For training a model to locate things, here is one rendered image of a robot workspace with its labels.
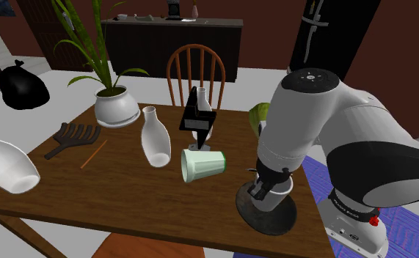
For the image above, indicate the green leafy vegetable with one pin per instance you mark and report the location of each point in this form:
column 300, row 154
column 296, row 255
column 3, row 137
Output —
column 258, row 114

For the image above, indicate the dark wooden door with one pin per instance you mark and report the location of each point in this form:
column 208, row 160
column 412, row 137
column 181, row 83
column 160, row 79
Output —
column 48, row 39

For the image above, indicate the black refrigerator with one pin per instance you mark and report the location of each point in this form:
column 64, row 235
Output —
column 330, row 32

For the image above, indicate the black rubbish bag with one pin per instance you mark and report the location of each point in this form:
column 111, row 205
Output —
column 21, row 89

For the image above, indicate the black angular stand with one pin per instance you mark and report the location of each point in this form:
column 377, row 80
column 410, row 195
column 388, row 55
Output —
column 196, row 119

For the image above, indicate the orange pencil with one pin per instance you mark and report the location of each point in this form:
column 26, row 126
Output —
column 94, row 154

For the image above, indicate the white cup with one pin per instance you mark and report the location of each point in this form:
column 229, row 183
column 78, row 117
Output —
column 271, row 200

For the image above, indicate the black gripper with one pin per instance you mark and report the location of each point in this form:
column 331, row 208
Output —
column 271, row 174

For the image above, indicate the brown wooden table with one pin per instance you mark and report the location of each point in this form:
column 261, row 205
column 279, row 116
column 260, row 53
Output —
column 123, row 194

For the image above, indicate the purple patterned robot stand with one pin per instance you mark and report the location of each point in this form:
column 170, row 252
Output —
column 406, row 232

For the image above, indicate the large white vase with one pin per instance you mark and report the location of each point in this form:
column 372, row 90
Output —
column 5, row 164

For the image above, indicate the dark round plate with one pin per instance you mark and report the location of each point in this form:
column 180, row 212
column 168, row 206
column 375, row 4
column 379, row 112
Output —
column 270, row 223

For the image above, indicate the green plant in white pot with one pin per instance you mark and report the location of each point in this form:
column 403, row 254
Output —
column 116, row 107

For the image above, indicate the white bottle vase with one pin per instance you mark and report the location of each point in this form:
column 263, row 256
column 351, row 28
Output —
column 154, row 137

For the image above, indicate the pale green cup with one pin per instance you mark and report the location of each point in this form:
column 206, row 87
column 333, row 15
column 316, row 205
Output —
column 203, row 165

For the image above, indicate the wooden spindle-back chair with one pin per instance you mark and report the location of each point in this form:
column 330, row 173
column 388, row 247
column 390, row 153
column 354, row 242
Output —
column 175, row 71

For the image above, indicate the small white vase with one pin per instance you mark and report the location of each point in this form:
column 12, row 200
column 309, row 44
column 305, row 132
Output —
column 205, row 102

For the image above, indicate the dark sideboard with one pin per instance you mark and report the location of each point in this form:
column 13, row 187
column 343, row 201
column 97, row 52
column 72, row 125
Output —
column 169, row 46

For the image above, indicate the brown wooden chair seat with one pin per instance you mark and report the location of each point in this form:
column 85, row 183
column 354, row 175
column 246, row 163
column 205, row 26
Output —
column 148, row 248

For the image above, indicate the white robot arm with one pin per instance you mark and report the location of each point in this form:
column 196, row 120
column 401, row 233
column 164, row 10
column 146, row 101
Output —
column 341, row 118

